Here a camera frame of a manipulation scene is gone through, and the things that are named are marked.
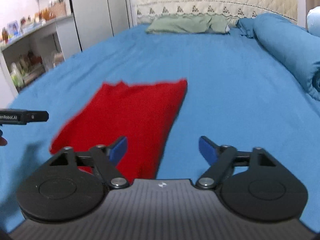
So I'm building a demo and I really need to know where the blue photo card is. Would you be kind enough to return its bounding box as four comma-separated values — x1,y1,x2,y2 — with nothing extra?
7,21,21,38

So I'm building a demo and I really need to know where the white bag on floor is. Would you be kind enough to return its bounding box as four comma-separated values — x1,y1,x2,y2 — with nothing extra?
52,51,65,68

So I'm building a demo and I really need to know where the white shelf desk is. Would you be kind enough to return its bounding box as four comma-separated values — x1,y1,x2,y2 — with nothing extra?
1,14,81,106

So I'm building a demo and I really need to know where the brown bottle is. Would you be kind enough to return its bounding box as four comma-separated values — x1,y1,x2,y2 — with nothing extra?
2,28,9,44

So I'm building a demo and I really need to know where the person's left hand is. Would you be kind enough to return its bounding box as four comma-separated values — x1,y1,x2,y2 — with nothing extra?
0,130,8,146

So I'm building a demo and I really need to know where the red knit sweater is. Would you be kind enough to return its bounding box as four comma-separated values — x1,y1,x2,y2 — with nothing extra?
50,79,188,182

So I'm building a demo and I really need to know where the rolled blue duvet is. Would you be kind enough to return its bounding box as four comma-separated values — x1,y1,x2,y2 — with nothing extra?
236,13,319,101

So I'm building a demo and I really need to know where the small brown teddy bear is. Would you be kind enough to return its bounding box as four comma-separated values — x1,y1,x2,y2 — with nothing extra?
41,8,56,21

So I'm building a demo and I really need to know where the blue bed sheet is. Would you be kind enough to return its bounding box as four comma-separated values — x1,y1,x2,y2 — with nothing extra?
1,25,319,232

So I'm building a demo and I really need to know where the green pillow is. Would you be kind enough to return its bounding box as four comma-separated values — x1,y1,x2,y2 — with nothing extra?
146,15,230,34

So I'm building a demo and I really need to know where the grey white wardrobe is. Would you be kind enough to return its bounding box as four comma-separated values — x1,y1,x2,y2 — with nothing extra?
70,0,131,50

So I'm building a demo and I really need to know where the woven basket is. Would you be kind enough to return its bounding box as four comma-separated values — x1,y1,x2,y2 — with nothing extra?
50,2,67,17

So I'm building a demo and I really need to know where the light blue folded blanket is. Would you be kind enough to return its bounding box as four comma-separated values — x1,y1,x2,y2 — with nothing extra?
306,6,320,37

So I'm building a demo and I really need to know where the green tissue pack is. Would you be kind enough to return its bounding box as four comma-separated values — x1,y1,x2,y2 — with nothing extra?
10,63,24,88

